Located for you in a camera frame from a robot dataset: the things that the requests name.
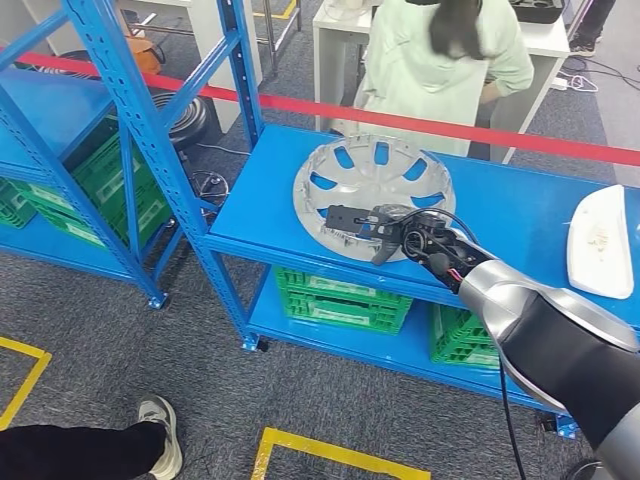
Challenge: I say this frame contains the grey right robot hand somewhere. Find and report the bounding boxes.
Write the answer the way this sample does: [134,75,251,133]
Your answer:
[325,203,416,266]

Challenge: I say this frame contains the silver plastic wheel hubcap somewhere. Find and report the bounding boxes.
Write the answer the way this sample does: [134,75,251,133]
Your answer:
[292,134,457,264]

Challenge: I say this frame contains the blue steel shelf rack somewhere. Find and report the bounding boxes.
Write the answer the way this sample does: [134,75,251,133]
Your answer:
[0,9,183,311]
[62,0,640,440]

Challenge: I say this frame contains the white plastic cover part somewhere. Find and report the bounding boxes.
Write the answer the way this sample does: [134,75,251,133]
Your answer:
[567,184,635,301]

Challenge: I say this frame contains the green folding plastic crate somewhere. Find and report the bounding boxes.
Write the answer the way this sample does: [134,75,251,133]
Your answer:
[429,303,501,349]
[279,291,408,336]
[0,177,81,230]
[429,334,501,371]
[112,185,174,251]
[72,131,161,213]
[273,266,414,313]
[37,206,109,251]

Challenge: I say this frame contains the red barrier tape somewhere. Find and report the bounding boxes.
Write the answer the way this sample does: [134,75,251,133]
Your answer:
[0,49,640,168]

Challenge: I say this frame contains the person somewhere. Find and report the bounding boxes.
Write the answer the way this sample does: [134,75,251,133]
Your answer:
[568,0,617,58]
[349,0,535,158]
[0,395,184,480]

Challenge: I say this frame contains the black round stool chrome base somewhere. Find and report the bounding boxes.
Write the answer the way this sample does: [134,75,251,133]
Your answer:
[152,91,232,215]

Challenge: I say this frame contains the orange object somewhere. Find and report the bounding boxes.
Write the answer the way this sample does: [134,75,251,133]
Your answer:
[125,36,166,75]

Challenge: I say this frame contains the black tray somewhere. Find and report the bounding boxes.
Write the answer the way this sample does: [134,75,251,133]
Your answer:
[509,0,567,26]

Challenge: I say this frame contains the round chrome-rimmed disc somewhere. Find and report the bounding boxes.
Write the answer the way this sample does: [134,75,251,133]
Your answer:
[570,460,604,480]

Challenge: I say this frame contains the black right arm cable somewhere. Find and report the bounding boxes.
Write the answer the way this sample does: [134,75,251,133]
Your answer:
[497,354,528,480]

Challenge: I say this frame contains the white cable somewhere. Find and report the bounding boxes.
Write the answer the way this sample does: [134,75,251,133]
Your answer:
[567,72,601,94]

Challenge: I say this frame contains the black floor cable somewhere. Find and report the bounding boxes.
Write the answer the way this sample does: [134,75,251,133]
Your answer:
[559,56,640,77]

